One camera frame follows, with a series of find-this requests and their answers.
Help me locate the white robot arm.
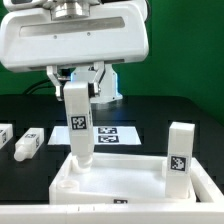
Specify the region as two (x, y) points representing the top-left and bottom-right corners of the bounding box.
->
(0, 0), (150, 103)

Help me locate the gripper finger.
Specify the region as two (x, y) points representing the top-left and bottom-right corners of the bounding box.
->
(46, 66), (63, 101)
(88, 61), (105, 98)

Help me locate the black cable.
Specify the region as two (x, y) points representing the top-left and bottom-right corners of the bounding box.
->
(22, 79), (56, 96)

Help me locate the white square desk top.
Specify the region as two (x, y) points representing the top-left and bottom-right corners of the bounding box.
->
(49, 153), (196, 204)

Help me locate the white L-shaped fence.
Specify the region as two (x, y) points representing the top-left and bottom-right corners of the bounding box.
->
(0, 159), (224, 224)

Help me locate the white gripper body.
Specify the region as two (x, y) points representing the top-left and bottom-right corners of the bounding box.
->
(0, 2), (149, 72)

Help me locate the white flat base tag plate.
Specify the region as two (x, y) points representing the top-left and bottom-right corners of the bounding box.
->
(48, 126), (141, 145)

